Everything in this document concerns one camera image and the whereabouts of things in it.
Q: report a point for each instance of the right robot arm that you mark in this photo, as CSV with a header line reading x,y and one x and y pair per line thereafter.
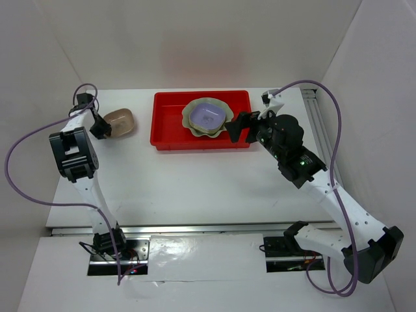
x,y
367,245

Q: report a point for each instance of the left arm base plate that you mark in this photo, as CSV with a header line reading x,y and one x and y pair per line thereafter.
x,y
133,260

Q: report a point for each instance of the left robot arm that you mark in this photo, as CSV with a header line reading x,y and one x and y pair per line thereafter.
x,y
78,162

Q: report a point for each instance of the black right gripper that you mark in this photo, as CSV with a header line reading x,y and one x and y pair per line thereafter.
x,y
244,121

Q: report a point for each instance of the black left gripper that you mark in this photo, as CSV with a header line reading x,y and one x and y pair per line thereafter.
x,y
105,128

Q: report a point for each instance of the green scalloped bowl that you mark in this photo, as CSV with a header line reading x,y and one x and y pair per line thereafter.
x,y
186,111

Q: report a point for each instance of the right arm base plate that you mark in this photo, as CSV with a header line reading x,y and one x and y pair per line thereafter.
x,y
280,258

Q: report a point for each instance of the purple square plate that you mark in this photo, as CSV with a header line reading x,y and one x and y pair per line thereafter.
x,y
207,117

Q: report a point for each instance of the pink square plate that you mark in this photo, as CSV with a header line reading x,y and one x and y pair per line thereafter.
x,y
122,122

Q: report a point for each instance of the aluminium rail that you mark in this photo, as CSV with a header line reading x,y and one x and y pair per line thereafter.
x,y
193,191

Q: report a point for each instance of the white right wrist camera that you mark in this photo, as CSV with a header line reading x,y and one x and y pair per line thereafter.
x,y
271,102

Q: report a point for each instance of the red plastic bin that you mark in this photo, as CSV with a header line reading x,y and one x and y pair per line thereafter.
x,y
167,132

